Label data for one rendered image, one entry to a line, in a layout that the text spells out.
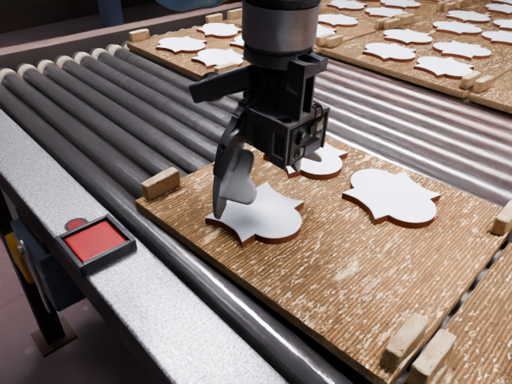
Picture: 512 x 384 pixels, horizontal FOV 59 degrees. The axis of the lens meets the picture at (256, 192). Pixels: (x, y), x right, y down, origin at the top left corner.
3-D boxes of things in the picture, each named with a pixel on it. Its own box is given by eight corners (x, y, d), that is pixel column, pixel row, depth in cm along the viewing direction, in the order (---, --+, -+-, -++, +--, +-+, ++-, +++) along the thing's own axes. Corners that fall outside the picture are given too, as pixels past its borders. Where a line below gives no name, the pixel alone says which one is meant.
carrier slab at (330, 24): (316, 54, 123) (318, 38, 121) (224, 24, 149) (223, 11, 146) (391, 31, 142) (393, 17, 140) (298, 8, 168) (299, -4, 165)
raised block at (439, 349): (422, 395, 40) (429, 377, 38) (403, 382, 41) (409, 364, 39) (452, 353, 43) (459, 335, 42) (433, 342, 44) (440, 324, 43)
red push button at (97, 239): (85, 270, 55) (83, 262, 55) (65, 247, 59) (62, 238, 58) (129, 249, 59) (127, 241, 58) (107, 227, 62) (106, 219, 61)
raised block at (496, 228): (502, 239, 57) (509, 222, 55) (488, 232, 58) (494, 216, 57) (519, 218, 61) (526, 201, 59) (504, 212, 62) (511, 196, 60)
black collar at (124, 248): (82, 277, 54) (79, 267, 53) (57, 246, 59) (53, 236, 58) (138, 249, 59) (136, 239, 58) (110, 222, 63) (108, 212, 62)
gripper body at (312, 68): (281, 177, 48) (291, 68, 41) (227, 145, 53) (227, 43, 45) (324, 152, 52) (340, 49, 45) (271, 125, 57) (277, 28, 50)
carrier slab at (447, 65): (462, 98, 98) (467, 79, 95) (321, 54, 123) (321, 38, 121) (529, 63, 117) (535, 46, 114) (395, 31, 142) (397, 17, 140)
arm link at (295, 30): (225, -2, 43) (282, -15, 48) (225, 45, 46) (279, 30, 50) (284, 15, 39) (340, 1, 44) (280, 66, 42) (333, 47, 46)
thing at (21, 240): (56, 331, 77) (25, 253, 67) (27, 287, 85) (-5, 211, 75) (116, 298, 83) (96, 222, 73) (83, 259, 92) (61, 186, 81)
